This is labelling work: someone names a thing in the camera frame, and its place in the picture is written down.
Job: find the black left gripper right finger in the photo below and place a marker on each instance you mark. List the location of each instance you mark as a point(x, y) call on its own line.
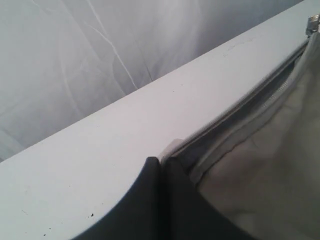
point(188, 215)

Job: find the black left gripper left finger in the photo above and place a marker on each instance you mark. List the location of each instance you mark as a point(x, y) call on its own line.
point(136, 215)

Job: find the beige fabric duffel bag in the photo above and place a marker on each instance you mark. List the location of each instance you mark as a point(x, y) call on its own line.
point(259, 165)

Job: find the white backdrop curtain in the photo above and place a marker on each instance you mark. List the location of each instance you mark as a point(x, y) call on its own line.
point(100, 76)

